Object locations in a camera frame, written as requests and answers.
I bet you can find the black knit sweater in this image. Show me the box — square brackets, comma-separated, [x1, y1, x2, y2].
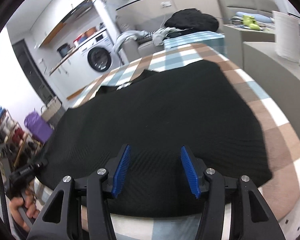
[35, 60, 272, 218]

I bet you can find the white grey clothes heap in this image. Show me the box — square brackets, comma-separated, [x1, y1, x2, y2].
[113, 27, 181, 53]

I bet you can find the black clothes pile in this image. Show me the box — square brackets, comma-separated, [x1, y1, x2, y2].
[164, 8, 219, 32]

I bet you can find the person's left hand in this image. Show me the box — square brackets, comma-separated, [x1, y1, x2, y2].
[9, 189, 41, 233]

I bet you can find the checkered brown blue bedspread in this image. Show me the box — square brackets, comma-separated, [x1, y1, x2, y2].
[32, 30, 300, 240]

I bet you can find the purple bag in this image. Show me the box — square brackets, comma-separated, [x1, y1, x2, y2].
[24, 111, 53, 144]

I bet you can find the woven laundry basket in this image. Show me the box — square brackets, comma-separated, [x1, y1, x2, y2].
[41, 96, 66, 128]

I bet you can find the wooden countertop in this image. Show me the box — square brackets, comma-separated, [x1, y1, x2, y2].
[49, 47, 79, 76]

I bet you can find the dark cooking pot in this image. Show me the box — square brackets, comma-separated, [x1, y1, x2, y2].
[57, 43, 71, 58]

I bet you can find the white washing machine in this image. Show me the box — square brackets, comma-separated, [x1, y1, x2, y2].
[71, 30, 123, 83]

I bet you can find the orange bowl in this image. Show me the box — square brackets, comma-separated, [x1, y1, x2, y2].
[84, 27, 97, 37]

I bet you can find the grey sofa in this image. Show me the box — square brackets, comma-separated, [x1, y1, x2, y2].
[117, 15, 171, 63]

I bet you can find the yellow green cloth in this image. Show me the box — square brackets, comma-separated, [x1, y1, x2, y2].
[243, 15, 261, 30]

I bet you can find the wire shoe rack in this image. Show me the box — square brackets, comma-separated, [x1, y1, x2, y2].
[0, 106, 42, 171]

